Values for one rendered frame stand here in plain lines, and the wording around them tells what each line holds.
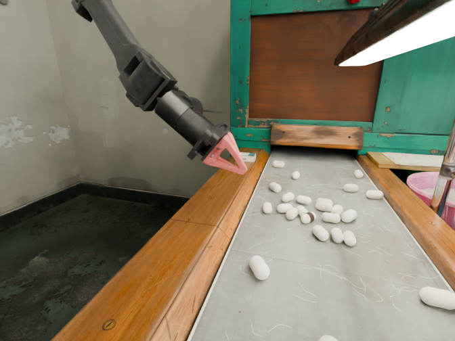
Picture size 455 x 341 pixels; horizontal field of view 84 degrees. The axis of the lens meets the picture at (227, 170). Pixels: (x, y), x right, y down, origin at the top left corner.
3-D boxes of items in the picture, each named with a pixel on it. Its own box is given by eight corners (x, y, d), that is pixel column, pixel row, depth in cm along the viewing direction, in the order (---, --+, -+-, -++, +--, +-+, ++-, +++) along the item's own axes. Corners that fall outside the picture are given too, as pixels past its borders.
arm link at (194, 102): (120, 92, 48) (148, 56, 45) (150, 95, 59) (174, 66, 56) (165, 138, 48) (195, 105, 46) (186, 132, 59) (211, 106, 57)
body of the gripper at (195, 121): (230, 127, 52) (203, 103, 52) (214, 137, 43) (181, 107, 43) (212, 149, 55) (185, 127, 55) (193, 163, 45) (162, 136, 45)
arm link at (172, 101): (145, 109, 47) (162, 84, 45) (162, 109, 53) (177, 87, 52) (174, 134, 47) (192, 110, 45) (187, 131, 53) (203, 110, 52)
